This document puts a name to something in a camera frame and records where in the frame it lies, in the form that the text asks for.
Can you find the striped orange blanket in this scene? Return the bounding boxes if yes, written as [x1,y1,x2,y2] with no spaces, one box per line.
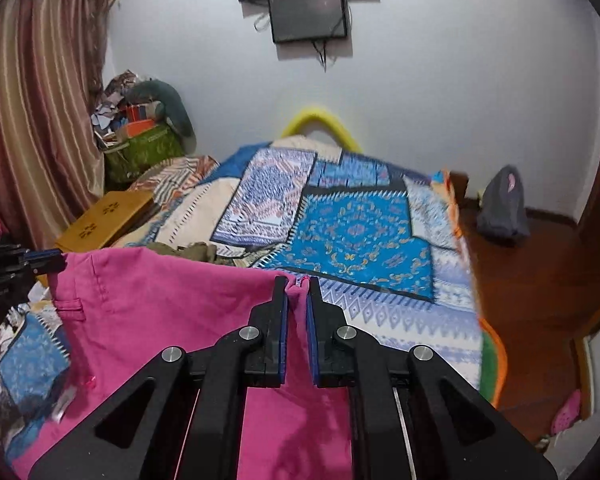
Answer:
[129,155,219,206]

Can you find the pink pants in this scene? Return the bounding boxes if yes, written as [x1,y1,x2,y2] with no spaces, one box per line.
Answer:
[10,246,357,480]

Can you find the white wardrobe door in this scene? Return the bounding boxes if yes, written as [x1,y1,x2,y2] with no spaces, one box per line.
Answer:
[544,321,600,479]

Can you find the grey backpack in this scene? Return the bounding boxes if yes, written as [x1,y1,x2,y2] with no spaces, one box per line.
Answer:
[477,165,530,242]

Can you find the striped brown curtain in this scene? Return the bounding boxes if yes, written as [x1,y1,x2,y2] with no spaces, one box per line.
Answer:
[0,0,109,248]

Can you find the blue patchwork bedspread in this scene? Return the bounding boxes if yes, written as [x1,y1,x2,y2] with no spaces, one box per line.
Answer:
[0,136,506,479]

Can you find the green storage basket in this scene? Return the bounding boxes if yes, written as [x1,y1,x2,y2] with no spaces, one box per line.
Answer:
[104,124,184,183]

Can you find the grey plush pillow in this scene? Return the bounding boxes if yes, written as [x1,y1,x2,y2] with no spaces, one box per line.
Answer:
[124,79,195,138]

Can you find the pink slipper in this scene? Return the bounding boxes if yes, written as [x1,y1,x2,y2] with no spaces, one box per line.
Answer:
[550,389,582,436]

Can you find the olive green shorts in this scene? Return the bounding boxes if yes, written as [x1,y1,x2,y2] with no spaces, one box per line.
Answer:
[147,242,238,266]

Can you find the yellow plush bed headrest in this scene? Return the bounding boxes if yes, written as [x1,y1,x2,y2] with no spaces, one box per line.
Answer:
[280,106,363,154]

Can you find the yellow wooden folding table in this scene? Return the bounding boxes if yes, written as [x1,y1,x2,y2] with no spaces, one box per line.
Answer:
[55,191,155,252]

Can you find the small black wall monitor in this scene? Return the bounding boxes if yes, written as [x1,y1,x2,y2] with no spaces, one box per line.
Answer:
[268,0,349,44]

